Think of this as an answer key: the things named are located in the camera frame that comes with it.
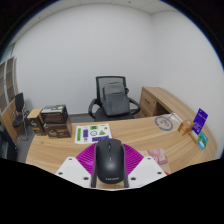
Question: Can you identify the wooden side cabinet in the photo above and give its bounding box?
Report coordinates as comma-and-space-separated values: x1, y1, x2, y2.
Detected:
137, 87, 196, 120

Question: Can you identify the white sticker sheet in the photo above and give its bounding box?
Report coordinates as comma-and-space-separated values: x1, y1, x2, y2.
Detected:
75, 123, 112, 144

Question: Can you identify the black sofa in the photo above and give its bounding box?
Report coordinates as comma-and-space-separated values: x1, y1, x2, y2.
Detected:
0, 125, 18, 161

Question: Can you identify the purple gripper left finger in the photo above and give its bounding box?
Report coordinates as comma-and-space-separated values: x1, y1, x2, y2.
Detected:
54, 143, 99, 187

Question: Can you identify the black computer mouse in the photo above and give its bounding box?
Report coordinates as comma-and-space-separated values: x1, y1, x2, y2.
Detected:
91, 138, 129, 188

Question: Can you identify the purple standing card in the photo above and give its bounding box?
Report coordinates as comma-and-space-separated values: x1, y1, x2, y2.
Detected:
192, 109, 208, 134

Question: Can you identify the small brown cardboard box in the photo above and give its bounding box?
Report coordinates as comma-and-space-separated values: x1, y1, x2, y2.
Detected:
178, 120, 194, 136

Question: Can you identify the wooden bookshelf cabinet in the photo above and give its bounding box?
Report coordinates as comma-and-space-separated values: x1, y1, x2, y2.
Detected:
0, 57, 22, 142

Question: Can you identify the black visitor chair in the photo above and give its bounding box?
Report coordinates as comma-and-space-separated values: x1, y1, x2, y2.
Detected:
12, 93, 28, 141

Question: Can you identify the grey backpack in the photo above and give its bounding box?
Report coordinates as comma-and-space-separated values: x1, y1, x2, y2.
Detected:
102, 82, 130, 116

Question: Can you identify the green teal packet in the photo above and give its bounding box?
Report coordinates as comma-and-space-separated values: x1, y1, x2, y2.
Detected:
198, 131, 208, 149

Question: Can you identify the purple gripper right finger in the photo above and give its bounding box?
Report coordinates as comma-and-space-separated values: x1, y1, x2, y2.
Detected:
122, 143, 167, 184

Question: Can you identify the black cardboard box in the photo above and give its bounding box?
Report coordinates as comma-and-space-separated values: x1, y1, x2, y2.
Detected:
41, 104, 68, 124

